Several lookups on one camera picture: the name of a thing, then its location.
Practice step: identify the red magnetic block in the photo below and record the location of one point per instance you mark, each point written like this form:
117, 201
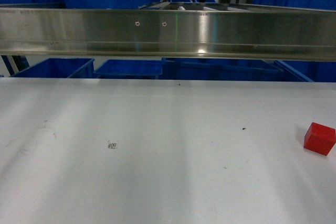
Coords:
319, 138

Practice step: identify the blue bin lower right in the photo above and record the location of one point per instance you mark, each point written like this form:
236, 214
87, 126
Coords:
228, 70

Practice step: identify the small QR code sticker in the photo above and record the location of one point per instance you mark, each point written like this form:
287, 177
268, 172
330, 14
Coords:
113, 145

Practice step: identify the blue plastic bin lower left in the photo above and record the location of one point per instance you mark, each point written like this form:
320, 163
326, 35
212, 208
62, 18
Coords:
59, 68

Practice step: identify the stainless steel shelf rail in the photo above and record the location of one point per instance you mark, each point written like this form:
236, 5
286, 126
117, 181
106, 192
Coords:
196, 30

